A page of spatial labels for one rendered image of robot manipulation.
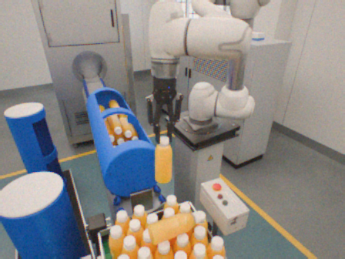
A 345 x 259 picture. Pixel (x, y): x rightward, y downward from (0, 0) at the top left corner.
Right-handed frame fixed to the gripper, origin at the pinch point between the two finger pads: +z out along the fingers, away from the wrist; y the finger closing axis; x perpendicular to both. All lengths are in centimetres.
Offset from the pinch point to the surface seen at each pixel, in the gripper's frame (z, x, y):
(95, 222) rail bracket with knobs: 38.3, -4.6, 27.2
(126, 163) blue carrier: 20.3, -16.0, 10.9
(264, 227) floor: 129, -33, -114
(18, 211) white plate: 36, -19, 56
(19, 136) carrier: 48, -123, 74
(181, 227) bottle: 25.3, 20.4, 1.1
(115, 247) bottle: 36.0, 11.4, 21.8
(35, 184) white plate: 35, -34, 51
